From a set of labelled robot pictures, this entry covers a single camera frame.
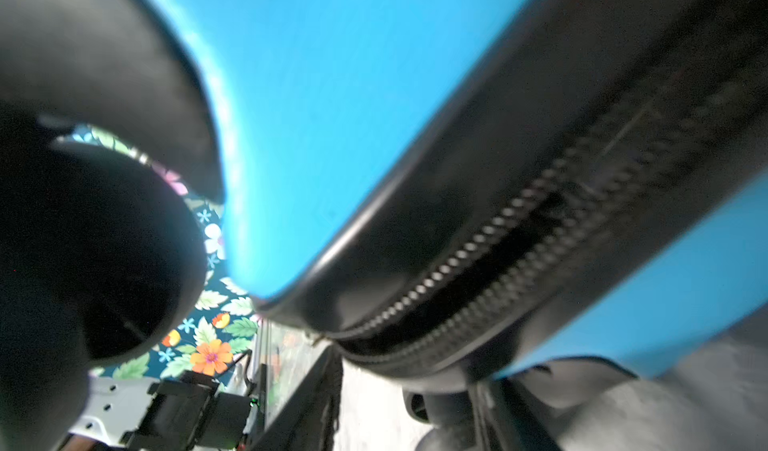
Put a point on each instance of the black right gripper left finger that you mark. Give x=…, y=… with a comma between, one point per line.
x=309, y=420

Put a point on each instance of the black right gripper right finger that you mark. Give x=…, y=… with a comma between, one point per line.
x=502, y=420

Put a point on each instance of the blue hard-shell suitcase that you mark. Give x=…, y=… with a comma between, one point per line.
x=570, y=195

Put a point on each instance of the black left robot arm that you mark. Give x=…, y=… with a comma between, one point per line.
x=191, y=412

